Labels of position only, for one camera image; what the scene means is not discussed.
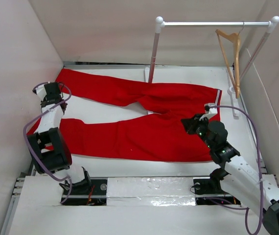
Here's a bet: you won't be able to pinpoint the white clothes rack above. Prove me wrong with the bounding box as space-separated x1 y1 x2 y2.
144 15 279 119

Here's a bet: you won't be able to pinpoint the red trousers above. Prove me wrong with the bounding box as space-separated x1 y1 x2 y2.
55 68 221 164

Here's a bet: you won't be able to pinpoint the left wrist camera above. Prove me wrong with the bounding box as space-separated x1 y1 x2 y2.
32 82 49 100

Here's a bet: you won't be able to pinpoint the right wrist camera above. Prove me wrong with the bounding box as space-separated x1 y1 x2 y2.
200 103 218 120

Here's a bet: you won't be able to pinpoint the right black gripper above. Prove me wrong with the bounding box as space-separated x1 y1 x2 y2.
180 113 214 150

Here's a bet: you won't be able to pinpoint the wooden clothes hanger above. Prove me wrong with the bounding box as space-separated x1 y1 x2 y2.
215 29 241 98

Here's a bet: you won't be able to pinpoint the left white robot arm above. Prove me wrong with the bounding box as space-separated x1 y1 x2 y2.
23 82 93 195

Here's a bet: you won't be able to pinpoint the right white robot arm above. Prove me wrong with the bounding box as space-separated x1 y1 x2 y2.
181 114 279 235

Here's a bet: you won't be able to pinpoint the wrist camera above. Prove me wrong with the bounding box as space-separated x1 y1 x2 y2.
32 82 49 100
200 103 218 120

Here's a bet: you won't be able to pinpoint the silver tape strip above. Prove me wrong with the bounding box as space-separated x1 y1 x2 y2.
106 177 196 207

